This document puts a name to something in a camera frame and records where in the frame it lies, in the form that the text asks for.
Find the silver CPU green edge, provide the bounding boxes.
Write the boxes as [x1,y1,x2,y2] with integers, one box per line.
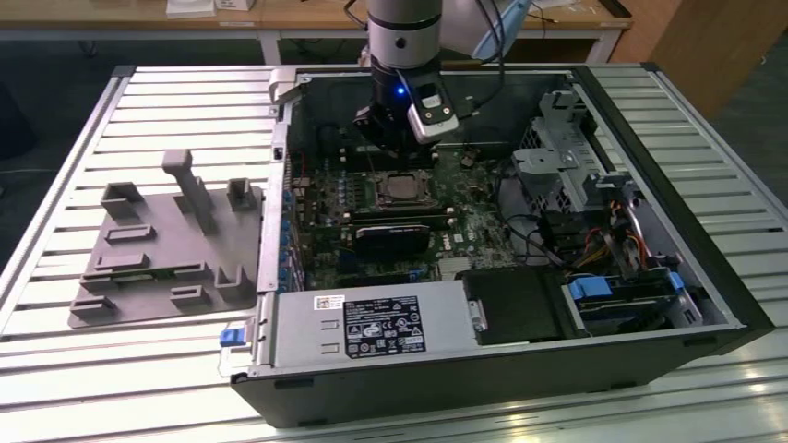
[384,178,427,198]

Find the metal socket cover frame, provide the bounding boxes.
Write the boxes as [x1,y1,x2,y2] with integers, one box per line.
[376,174,436,208]

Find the CPU socket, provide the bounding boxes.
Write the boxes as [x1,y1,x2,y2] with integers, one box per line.
[372,171,440,211]

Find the RAM slot white clips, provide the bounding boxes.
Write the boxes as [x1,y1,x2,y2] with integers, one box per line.
[348,216,456,225]
[349,210,456,218]

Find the black graphics card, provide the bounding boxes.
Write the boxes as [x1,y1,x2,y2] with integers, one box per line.
[353,222,436,256]

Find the green motherboard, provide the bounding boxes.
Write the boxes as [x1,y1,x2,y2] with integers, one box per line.
[285,151,512,292]

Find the silver metal drive cage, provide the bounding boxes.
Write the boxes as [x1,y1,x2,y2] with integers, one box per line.
[509,90,617,213]

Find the pale blue teach pendant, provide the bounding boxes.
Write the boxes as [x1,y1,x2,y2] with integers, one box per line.
[471,0,532,64]

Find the silver finned heatsink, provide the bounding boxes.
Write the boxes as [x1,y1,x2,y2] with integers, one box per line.
[440,257,475,281]

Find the silver power supply unit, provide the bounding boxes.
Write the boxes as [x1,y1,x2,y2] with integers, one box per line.
[269,280,489,370]

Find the grey plastic parts rack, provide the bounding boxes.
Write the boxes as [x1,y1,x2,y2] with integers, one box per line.
[67,150,265,329]

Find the hard disk in blue carrier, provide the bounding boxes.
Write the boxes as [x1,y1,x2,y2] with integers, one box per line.
[567,272,679,336]

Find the wooden cabinet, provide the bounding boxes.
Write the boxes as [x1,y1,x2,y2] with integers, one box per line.
[608,0,788,121]

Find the black silver PC case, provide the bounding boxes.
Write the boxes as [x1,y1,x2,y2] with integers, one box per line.
[217,62,779,428]

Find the silver disk bay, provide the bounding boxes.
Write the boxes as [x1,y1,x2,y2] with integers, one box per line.
[560,265,708,341]

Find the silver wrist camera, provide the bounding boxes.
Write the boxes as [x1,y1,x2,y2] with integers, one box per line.
[404,81,461,145]

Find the wooden desk white frame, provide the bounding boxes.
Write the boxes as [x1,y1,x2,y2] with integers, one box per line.
[0,0,635,66]

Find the yellow red wire bundle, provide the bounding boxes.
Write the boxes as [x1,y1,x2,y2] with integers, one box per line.
[575,198,651,271]

